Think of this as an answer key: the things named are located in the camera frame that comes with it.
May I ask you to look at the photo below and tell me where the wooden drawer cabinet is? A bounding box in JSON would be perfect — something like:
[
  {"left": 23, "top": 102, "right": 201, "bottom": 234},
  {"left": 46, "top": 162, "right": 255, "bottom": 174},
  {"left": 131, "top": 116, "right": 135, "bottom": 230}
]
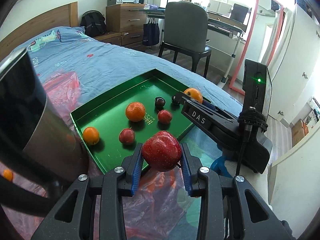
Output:
[{"left": 95, "top": 3, "right": 147, "bottom": 52}]

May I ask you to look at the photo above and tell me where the wooden headboard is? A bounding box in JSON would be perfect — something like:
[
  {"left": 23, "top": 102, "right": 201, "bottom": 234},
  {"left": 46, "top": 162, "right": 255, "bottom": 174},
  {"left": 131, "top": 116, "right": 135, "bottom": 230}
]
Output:
[{"left": 1, "top": 2, "right": 78, "bottom": 60}]

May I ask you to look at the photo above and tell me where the black backpack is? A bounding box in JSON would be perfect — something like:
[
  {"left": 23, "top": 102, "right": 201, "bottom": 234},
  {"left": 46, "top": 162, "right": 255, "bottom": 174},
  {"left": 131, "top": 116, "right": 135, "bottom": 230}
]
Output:
[{"left": 80, "top": 10, "right": 107, "bottom": 37}]

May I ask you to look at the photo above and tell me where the blue patterned bed cover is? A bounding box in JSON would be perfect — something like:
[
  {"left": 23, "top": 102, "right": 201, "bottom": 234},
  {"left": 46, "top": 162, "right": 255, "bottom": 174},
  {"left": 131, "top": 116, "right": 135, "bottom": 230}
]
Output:
[{"left": 23, "top": 27, "right": 242, "bottom": 239}]

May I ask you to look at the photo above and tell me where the green metal tray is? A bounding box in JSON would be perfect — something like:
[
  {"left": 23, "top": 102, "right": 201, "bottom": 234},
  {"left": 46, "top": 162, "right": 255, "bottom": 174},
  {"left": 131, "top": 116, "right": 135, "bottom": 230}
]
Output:
[{"left": 69, "top": 68, "right": 213, "bottom": 175}]

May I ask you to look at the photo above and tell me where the pink framed mirror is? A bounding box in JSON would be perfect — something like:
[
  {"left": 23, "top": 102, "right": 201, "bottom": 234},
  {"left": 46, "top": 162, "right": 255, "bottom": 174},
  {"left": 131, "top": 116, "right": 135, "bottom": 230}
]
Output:
[{"left": 229, "top": 0, "right": 284, "bottom": 95}]

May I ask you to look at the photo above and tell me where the right hand blue glove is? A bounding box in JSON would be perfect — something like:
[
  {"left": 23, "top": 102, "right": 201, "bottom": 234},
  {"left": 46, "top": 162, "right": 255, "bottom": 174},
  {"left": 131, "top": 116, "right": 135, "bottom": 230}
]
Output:
[{"left": 210, "top": 155, "right": 241, "bottom": 178}]

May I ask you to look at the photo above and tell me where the white desk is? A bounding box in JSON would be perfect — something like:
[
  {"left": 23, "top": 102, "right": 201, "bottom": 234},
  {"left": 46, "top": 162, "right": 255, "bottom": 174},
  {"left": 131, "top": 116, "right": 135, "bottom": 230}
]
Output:
[{"left": 139, "top": 8, "right": 245, "bottom": 88}]

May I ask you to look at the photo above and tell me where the dark blue tote bag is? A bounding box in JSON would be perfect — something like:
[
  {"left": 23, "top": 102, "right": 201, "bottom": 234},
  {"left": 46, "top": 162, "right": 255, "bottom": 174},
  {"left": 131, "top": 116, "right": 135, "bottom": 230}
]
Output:
[{"left": 143, "top": 18, "right": 160, "bottom": 47}]

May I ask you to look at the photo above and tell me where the small orange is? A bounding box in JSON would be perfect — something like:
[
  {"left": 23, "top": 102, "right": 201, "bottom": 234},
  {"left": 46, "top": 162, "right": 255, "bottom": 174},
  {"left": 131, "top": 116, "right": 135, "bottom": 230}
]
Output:
[{"left": 82, "top": 127, "right": 100, "bottom": 145}]

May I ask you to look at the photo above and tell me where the grey desk chair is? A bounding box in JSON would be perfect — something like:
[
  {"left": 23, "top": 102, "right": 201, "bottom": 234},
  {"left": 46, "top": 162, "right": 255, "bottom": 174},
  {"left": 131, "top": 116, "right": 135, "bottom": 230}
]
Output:
[{"left": 158, "top": 1, "right": 212, "bottom": 78}]

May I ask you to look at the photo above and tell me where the red apple front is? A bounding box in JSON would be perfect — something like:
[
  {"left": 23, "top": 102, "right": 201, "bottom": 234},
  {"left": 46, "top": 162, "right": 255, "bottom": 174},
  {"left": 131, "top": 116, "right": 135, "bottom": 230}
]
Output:
[{"left": 119, "top": 128, "right": 135, "bottom": 145}]

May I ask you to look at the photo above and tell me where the red apple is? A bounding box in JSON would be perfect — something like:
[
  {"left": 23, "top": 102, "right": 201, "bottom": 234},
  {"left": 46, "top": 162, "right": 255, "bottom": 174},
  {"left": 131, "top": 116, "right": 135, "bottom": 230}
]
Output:
[
  {"left": 142, "top": 131, "right": 182, "bottom": 172},
  {"left": 157, "top": 109, "right": 173, "bottom": 125},
  {"left": 119, "top": 128, "right": 135, "bottom": 145}
]

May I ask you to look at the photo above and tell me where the pink plastic sheet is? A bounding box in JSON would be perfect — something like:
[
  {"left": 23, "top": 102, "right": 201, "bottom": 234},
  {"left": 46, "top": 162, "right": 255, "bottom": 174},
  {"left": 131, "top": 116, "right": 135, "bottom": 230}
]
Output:
[{"left": 0, "top": 71, "right": 198, "bottom": 240}]

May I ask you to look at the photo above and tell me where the dark plum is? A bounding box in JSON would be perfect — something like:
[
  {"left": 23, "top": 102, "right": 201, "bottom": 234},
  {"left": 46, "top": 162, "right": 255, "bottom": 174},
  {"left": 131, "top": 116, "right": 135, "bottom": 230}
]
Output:
[
  {"left": 155, "top": 97, "right": 166, "bottom": 109},
  {"left": 171, "top": 95, "right": 180, "bottom": 106}
]

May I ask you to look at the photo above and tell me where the smooth orange front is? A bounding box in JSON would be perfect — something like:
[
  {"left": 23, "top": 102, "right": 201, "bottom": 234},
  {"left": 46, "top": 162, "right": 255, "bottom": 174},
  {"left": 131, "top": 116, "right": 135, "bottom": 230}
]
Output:
[{"left": 183, "top": 88, "right": 203, "bottom": 103}]

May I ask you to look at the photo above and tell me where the mandarin orange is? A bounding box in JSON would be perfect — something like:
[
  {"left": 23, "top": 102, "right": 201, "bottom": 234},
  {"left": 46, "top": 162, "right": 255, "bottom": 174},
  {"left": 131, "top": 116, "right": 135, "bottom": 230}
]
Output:
[{"left": 2, "top": 169, "right": 14, "bottom": 182}]

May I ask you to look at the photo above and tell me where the black copper electric kettle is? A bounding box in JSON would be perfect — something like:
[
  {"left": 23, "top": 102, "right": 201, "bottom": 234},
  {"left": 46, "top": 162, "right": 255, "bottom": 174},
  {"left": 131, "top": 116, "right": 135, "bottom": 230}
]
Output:
[{"left": 1, "top": 48, "right": 88, "bottom": 217}]

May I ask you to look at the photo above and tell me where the bumpy mandarin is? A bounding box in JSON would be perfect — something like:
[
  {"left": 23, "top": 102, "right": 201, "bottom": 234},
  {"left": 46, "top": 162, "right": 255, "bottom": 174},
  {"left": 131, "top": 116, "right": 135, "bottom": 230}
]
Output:
[{"left": 125, "top": 102, "right": 145, "bottom": 122}]

